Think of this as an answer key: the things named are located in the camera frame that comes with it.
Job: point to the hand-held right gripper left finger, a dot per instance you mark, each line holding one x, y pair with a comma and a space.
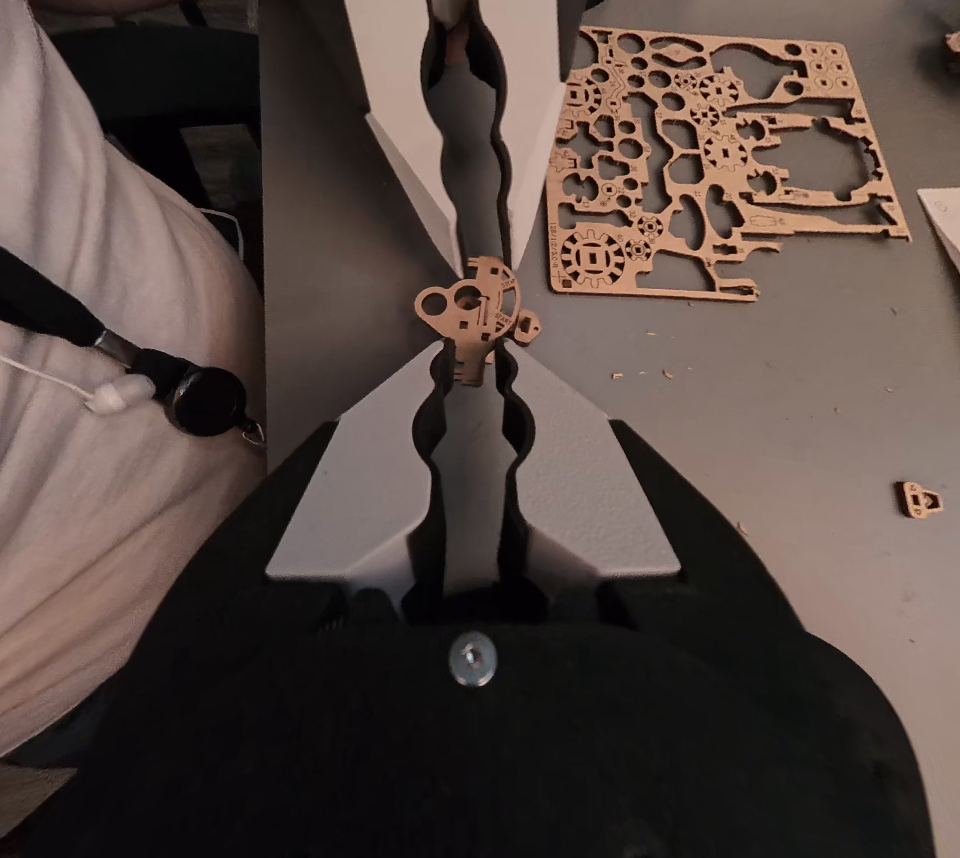
352, 498

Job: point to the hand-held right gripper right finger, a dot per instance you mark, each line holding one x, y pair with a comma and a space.
592, 498

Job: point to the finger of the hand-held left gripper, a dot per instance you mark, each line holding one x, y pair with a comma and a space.
382, 47
532, 47

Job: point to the wooden model assembly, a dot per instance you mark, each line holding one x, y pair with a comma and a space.
469, 355

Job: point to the punched-out wooden parts sheet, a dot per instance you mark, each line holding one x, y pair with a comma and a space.
556, 242

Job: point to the black badge reel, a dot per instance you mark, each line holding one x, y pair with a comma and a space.
206, 400

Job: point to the black chair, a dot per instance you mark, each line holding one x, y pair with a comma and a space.
150, 77

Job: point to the person in white shirt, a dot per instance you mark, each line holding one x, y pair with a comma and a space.
112, 573

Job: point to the small wooden padlock-shaped part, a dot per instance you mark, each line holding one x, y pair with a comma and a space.
905, 501

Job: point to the white paper sheet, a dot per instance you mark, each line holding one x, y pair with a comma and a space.
946, 220

